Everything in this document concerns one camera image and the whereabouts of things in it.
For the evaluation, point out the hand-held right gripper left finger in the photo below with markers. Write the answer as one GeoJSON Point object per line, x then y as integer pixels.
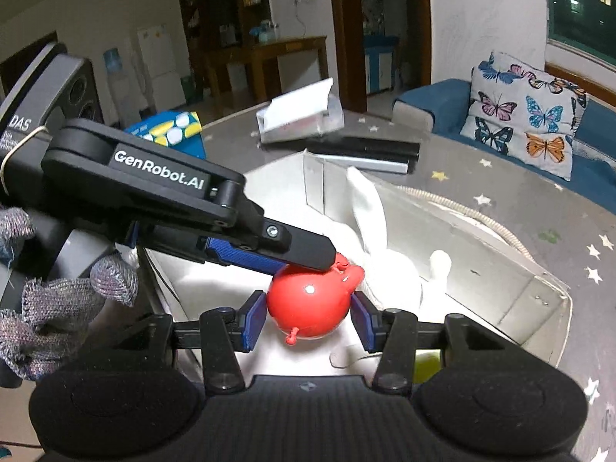
{"type": "Point", "coordinates": [252, 320]}

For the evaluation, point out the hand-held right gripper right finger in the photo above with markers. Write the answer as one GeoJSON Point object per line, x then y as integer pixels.
{"type": "Point", "coordinates": [362, 320]}

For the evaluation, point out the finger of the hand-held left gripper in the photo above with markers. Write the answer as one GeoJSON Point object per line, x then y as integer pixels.
{"type": "Point", "coordinates": [231, 252]}
{"type": "Point", "coordinates": [298, 248]}

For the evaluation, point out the red pig toy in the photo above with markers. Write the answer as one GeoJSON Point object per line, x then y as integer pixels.
{"type": "Point", "coordinates": [308, 308]}

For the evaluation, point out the white plush rabbit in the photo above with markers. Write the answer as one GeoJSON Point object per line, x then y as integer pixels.
{"type": "Point", "coordinates": [385, 260]}

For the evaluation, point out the green pig toy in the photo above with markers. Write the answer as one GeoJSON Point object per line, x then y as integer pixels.
{"type": "Point", "coordinates": [428, 368]}

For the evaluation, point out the grey cardboard box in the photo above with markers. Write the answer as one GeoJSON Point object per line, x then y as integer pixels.
{"type": "Point", "coordinates": [481, 269]}

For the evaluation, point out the teal container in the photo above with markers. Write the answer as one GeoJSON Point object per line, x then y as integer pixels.
{"type": "Point", "coordinates": [267, 33]}

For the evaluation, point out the person's left hand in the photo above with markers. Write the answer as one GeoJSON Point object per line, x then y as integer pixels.
{"type": "Point", "coordinates": [53, 313]}

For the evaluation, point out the water dispenser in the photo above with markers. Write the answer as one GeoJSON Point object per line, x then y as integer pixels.
{"type": "Point", "coordinates": [120, 91]}

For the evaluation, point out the black flat box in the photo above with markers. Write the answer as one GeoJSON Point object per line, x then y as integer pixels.
{"type": "Point", "coordinates": [356, 151]}

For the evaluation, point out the white refrigerator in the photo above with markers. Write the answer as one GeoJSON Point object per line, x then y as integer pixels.
{"type": "Point", "coordinates": [159, 67]}

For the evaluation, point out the blue dotted tissue box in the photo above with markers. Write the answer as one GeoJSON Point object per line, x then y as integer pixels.
{"type": "Point", "coordinates": [168, 127]}

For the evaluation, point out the white open carton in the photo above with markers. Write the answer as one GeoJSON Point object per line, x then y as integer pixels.
{"type": "Point", "coordinates": [298, 110]}

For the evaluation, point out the round white mat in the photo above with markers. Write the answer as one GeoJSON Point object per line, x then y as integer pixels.
{"type": "Point", "coordinates": [500, 233]}

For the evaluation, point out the dark wooden cabinet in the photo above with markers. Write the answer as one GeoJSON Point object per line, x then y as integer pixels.
{"type": "Point", "coordinates": [211, 5]}

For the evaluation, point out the blue sofa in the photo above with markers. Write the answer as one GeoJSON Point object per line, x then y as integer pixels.
{"type": "Point", "coordinates": [433, 106]}

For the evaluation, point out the wooden side table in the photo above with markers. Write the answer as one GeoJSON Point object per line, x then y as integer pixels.
{"type": "Point", "coordinates": [284, 50]}

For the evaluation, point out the butterfly print pillow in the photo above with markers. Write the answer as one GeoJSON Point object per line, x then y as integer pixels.
{"type": "Point", "coordinates": [524, 115]}

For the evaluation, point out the window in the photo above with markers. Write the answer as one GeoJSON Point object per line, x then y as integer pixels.
{"type": "Point", "coordinates": [587, 9]}

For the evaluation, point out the wooden door frame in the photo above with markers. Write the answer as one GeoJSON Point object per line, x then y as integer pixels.
{"type": "Point", "coordinates": [341, 33]}

